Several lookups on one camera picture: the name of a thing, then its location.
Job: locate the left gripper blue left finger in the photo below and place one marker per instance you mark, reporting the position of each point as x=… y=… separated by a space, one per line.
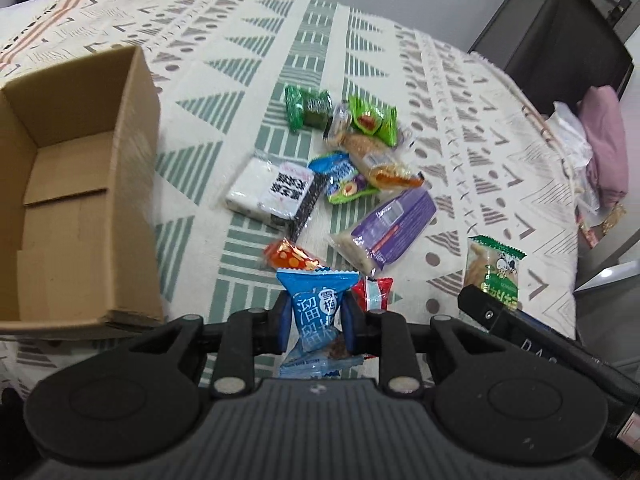
x=246 y=334

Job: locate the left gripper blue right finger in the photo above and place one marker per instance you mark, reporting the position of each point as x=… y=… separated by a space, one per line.
x=390 y=338

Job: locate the white black snack packet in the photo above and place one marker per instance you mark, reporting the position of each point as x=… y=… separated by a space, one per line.
x=277 y=192

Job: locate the orange bread packet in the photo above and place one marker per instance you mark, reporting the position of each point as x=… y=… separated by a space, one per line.
x=376 y=162

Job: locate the red white snack packet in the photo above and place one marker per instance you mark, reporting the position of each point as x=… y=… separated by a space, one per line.
x=373 y=293

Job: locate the green peanut snack packet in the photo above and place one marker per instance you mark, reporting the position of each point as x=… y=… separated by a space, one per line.
x=492 y=267

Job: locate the orange snack packet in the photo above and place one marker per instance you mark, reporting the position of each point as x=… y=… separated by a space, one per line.
x=284 y=254

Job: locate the purple wafer packet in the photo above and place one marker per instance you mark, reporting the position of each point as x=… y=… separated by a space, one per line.
x=382 y=237

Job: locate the blue green snack packet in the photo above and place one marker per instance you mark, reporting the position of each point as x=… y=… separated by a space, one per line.
x=345 y=182

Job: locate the brown cardboard box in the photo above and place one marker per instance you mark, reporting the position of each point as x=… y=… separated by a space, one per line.
x=78 y=152

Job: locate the white plastic bag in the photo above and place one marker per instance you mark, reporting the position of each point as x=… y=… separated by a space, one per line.
x=577 y=152

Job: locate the bright green snack packet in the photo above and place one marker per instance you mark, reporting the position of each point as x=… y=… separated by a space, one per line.
x=374 y=121

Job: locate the small clear snack packet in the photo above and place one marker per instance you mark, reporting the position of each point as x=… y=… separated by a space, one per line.
x=339 y=123

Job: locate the dark green snack packet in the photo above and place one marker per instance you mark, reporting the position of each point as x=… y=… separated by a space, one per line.
x=307 y=108

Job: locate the pink cloth pile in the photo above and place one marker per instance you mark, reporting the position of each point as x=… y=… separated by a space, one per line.
x=608 y=170

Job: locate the black chair back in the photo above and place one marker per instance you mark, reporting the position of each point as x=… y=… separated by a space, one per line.
x=555 y=50

